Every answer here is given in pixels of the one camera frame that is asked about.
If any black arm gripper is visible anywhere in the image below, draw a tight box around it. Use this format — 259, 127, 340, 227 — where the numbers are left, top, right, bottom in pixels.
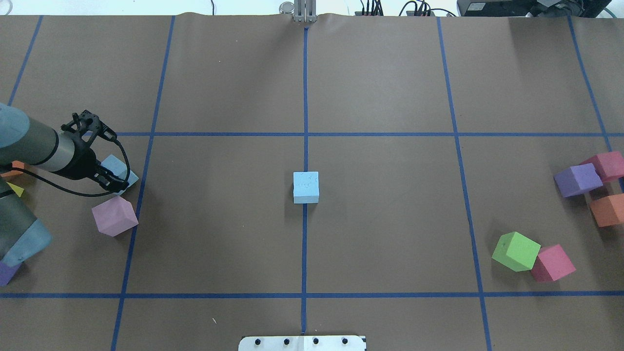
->
59, 110, 129, 193

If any light blue foam block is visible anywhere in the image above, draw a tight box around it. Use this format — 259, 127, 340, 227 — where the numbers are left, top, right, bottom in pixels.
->
101, 154, 139, 196
293, 171, 320, 204

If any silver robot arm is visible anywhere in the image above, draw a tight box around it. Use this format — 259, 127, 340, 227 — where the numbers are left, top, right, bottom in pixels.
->
0, 104, 131, 267

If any lilac pink foam block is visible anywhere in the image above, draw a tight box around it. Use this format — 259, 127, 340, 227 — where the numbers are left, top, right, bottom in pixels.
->
92, 196, 138, 237

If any yellow foam block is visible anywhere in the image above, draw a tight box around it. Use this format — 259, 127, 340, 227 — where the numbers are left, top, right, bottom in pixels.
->
7, 182, 24, 198

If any orange foam block left side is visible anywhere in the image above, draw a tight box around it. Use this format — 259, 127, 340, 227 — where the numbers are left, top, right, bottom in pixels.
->
0, 161, 25, 178

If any orange foam block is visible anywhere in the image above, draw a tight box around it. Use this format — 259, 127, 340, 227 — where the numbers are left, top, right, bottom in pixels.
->
590, 194, 624, 228
0, 161, 25, 178

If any purple foam block left side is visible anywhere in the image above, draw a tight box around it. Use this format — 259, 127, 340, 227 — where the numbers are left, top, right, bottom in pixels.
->
0, 262, 21, 287

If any purple foam block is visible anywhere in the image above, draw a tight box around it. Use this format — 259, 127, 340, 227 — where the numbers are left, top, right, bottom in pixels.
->
0, 262, 21, 287
553, 163, 604, 198

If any silver tape roll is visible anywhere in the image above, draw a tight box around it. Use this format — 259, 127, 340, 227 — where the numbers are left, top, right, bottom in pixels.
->
278, 1, 295, 14

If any pink foam block near green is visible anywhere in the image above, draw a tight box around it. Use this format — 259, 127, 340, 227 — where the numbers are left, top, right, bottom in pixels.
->
530, 244, 577, 282

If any purple foam block right side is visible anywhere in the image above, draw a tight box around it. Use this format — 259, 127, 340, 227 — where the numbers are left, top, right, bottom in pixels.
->
553, 163, 604, 198

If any orange foam block right side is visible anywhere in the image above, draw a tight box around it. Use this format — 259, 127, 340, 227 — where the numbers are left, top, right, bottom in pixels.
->
590, 194, 624, 228

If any dark pink foam block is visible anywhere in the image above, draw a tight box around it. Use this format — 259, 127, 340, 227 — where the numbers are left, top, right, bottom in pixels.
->
579, 151, 624, 183

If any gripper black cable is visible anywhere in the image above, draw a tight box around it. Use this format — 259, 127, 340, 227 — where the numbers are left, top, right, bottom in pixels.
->
15, 138, 131, 198

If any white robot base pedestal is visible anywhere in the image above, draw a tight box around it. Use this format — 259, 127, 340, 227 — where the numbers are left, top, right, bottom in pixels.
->
238, 335, 367, 351

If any aluminium frame post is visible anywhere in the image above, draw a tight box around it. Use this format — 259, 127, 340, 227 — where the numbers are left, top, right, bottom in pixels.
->
292, 0, 318, 23

